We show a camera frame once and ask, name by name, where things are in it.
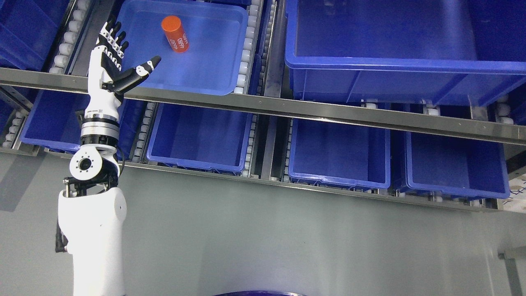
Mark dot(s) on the shallow blue tray bin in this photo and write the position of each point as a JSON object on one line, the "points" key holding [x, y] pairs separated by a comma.
{"points": [[216, 35]]}

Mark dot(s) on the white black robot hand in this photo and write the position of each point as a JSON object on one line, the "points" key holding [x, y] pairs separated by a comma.
{"points": [[107, 81]]}

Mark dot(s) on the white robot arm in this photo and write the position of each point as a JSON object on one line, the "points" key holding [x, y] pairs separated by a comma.
{"points": [[92, 208]]}

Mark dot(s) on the blue bin lower centre-right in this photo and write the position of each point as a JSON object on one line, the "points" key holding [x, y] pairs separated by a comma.
{"points": [[339, 155]]}

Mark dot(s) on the blue bin lower left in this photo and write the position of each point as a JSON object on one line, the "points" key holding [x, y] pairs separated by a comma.
{"points": [[53, 123]]}

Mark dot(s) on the large blue storage bin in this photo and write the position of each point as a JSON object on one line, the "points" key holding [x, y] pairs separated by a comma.
{"points": [[439, 52]]}

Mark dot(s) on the blue bin lower centre-left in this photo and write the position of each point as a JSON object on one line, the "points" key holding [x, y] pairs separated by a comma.
{"points": [[200, 138]]}

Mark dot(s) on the blue bin lower right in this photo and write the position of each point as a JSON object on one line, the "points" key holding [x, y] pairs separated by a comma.
{"points": [[452, 166]]}

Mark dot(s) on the blue bin upper left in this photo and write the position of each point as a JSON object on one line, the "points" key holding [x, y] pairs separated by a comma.
{"points": [[27, 30]]}

